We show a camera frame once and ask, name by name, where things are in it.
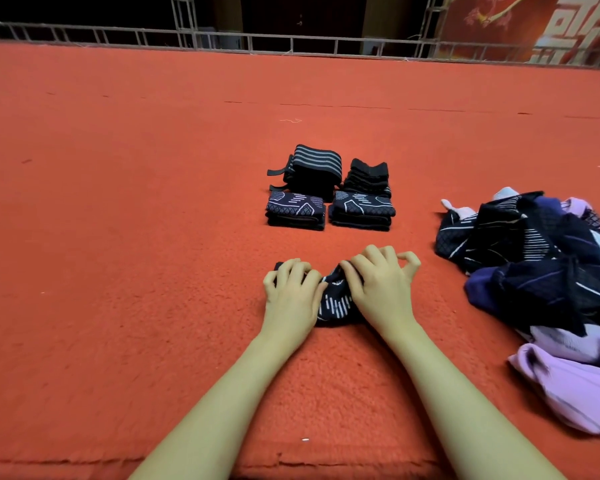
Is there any person's right hand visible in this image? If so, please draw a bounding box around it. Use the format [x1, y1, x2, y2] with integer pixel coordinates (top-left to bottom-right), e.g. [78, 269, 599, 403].
[340, 245, 422, 341]

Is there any person's left hand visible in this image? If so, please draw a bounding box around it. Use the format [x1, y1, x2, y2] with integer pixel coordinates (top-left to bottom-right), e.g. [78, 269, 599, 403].
[262, 257, 326, 351]

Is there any single black grey-striped sock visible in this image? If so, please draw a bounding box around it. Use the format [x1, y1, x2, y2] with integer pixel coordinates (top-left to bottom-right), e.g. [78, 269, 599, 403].
[275, 259, 366, 328]

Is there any single plain navy sock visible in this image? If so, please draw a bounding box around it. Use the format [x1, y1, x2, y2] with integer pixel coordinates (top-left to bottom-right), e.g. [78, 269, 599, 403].
[329, 209, 393, 232]

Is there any single navy white-patterned sock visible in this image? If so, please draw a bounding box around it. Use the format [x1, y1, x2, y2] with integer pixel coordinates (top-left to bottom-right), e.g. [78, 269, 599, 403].
[266, 185, 327, 217]
[267, 211, 326, 232]

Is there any single black grey-heeled sock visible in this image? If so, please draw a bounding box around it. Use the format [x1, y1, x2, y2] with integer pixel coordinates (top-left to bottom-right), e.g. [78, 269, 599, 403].
[330, 187, 396, 215]

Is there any person's left forearm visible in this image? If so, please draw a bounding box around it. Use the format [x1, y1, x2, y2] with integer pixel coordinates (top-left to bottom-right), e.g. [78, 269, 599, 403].
[130, 335, 301, 480]

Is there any person's right forearm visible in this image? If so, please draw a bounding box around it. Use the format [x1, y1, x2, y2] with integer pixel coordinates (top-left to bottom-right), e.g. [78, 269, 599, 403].
[385, 325, 566, 480]

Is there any heap of dark patterned socks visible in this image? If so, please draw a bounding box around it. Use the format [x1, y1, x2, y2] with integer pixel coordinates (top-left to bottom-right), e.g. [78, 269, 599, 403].
[435, 187, 600, 436]

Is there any grey metal truss tower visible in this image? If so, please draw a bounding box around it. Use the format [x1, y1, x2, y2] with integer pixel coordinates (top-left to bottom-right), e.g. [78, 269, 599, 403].
[170, 0, 199, 48]
[417, 0, 446, 58]

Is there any dark brown door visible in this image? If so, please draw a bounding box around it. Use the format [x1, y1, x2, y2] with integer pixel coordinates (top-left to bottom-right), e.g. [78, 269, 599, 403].
[242, 0, 366, 38]

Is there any red banner with white print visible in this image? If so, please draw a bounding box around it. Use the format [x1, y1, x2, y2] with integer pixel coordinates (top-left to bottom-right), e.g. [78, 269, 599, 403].
[435, 0, 600, 66]

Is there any grey metal railing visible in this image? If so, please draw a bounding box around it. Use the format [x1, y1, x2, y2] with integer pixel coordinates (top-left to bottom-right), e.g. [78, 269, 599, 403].
[0, 21, 600, 68]

